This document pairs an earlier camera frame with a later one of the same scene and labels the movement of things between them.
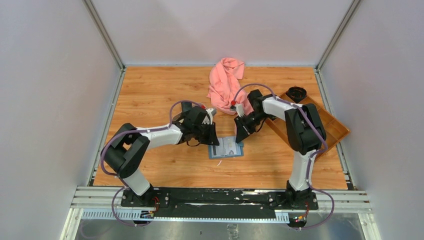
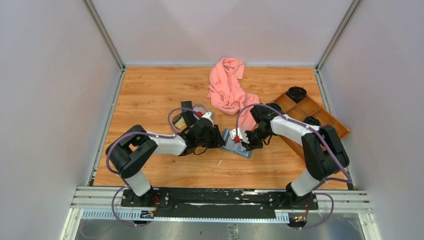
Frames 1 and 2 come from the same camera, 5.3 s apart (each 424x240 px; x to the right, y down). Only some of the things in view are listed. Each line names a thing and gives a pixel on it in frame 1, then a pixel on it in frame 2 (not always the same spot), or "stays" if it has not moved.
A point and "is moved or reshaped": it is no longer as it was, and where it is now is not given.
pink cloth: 225,87 stays
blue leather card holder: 228,147 is moved or reshaped
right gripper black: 243,130 to 251,145
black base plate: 218,202 stays
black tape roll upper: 296,93 stays
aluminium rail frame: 103,203 stays
